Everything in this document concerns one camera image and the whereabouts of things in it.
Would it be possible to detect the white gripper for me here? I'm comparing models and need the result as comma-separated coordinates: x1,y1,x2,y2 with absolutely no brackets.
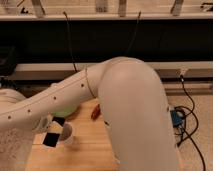
33,116,65,134

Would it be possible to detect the black rectangular eraser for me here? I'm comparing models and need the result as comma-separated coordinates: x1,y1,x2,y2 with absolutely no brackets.
43,133,60,147

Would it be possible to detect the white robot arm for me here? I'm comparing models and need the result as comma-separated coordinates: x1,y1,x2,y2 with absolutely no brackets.
0,57,181,171

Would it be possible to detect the translucent white cup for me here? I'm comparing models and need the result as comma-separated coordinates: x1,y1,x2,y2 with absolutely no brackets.
59,123,74,146

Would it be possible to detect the green ceramic bowl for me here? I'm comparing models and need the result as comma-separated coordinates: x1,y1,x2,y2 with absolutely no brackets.
52,107,77,118

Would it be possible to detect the red brown sausage toy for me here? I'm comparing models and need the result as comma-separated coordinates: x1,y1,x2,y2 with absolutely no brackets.
91,105,100,120

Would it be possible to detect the black box at left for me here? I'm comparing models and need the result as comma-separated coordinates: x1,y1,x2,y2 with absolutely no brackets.
0,46,18,88

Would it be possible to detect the blue power adapter box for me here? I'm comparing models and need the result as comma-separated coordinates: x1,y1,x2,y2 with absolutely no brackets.
171,110,184,127

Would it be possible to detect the left black hanging cable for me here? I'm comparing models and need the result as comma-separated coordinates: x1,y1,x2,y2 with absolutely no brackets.
62,11,79,73

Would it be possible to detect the black hanging cable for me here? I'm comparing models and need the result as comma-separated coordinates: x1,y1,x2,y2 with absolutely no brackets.
62,11,79,73
124,10,142,58

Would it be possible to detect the right black hanging cable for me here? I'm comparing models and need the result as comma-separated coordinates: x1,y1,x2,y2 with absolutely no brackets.
124,10,142,58

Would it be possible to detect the black floor cable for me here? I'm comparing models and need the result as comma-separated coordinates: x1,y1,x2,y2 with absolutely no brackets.
171,74,207,171

